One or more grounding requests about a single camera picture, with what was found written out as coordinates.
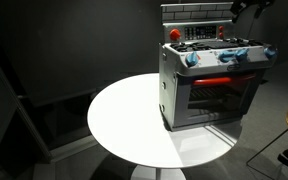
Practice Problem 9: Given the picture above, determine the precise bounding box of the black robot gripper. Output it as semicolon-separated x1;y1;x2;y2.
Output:
230;0;275;24

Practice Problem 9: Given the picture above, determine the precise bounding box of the blue knob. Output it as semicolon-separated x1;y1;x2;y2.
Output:
218;51;235;63
235;49;248;61
185;52;199;67
264;46;277;59

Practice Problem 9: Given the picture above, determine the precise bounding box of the orange oven door handle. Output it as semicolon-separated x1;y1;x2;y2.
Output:
192;73;257;87

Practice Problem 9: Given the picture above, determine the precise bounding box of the round white table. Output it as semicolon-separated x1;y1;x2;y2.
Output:
87;73;242;180

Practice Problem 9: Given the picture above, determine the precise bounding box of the blue knob far right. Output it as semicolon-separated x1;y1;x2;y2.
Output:
264;46;277;59

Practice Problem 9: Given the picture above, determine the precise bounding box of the blue knob far left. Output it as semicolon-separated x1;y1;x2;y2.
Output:
185;52;199;67

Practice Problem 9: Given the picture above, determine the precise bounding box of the large orange round knob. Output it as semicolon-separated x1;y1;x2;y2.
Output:
169;29;181;41

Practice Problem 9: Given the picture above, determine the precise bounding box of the grey toy stove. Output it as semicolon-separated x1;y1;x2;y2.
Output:
159;0;276;131

